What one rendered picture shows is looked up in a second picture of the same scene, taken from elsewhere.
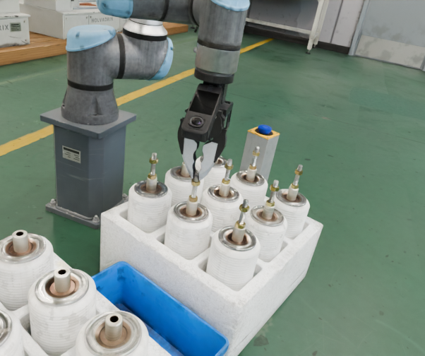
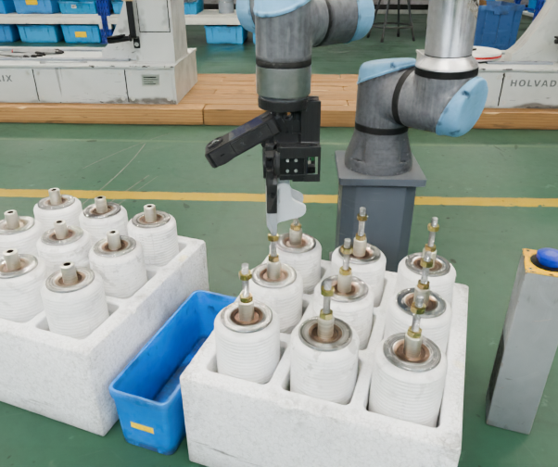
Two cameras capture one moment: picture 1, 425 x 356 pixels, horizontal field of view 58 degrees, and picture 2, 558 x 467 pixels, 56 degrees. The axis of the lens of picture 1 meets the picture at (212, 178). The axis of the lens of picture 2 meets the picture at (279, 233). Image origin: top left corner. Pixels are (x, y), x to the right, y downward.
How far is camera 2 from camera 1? 0.85 m
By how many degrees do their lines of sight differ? 67
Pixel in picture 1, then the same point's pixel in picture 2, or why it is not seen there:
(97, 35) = (372, 67)
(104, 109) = (369, 156)
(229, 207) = (320, 301)
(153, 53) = (431, 95)
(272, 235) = (295, 353)
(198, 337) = not seen: hidden behind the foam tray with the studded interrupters
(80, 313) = (98, 267)
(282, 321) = not seen: outside the picture
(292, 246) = (343, 410)
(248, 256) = (221, 334)
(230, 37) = (262, 50)
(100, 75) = (372, 115)
